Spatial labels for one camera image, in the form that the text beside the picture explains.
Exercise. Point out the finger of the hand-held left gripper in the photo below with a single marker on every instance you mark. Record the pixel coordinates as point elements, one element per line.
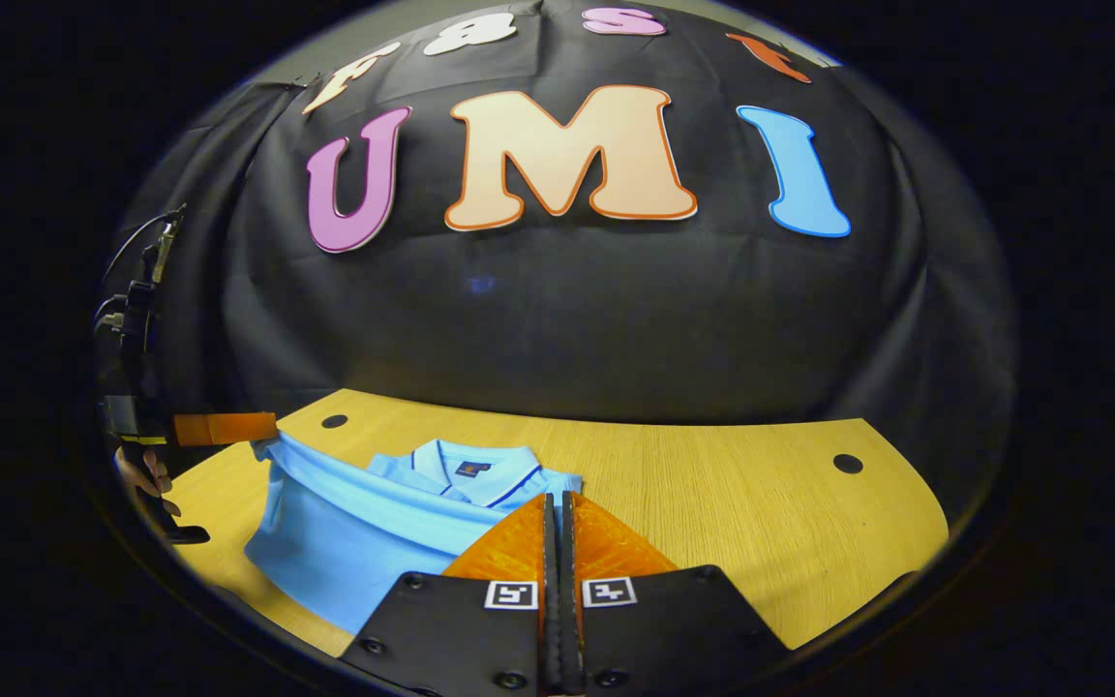
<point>228,428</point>

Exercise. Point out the light blue polo T-shirt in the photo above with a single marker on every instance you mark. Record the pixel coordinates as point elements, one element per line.
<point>354,542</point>

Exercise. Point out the black backdrop cloth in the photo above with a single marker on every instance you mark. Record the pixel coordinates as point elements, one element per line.
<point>616,319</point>

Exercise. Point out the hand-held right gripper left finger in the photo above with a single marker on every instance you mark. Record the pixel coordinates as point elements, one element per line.
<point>461,639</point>

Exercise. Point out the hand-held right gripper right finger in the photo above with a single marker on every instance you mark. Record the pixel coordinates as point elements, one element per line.
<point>664,639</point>

